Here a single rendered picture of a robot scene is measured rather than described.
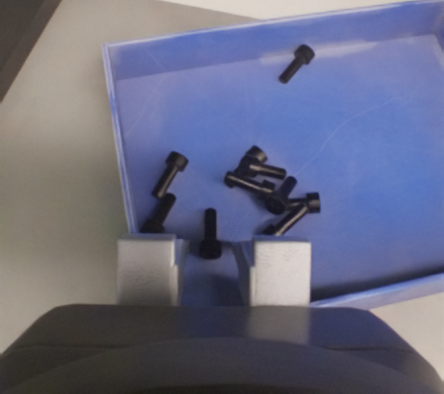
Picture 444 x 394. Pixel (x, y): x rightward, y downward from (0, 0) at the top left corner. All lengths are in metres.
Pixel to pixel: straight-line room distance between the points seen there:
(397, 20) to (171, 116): 0.09
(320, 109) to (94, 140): 0.08
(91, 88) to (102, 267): 0.07
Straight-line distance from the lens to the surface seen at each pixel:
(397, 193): 0.20
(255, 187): 0.18
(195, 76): 0.21
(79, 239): 0.19
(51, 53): 0.23
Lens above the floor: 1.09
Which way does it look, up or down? 64 degrees down
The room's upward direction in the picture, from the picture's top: 5 degrees clockwise
